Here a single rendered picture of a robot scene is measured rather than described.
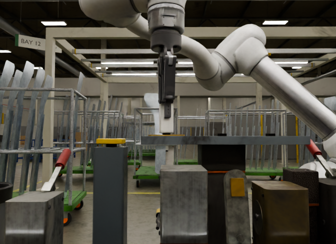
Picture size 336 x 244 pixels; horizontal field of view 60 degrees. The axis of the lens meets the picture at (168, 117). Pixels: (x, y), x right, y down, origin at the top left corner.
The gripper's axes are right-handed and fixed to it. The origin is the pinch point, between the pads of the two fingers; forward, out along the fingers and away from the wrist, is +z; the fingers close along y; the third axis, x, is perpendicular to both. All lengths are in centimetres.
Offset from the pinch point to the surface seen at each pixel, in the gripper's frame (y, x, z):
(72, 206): -321, -66, 94
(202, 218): 22.1, 2.3, 17.4
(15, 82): -383, -157, -71
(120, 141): 0.6, -10.8, 5.3
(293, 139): 10.8, 26.1, 4.8
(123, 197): 0.9, -9.9, 17.9
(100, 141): -0.1, -15.2, 5.4
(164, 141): 6.2, -1.5, 5.2
